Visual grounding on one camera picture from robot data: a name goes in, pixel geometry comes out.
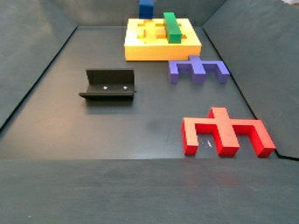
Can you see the black angle bracket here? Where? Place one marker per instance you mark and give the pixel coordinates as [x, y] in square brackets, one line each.
[109, 84]

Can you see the blue bar block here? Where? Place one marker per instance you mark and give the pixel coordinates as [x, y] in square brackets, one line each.
[145, 8]

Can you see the red E-shaped block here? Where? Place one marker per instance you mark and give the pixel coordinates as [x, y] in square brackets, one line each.
[224, 129]

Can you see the purple E-shaped block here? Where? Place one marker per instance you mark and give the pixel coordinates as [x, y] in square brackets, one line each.
[197, 68]

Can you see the yellow slotted board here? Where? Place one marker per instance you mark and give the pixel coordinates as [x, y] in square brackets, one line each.
[147, 43]

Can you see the green bar block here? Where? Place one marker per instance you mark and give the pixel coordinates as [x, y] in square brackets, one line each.
[172, 29]

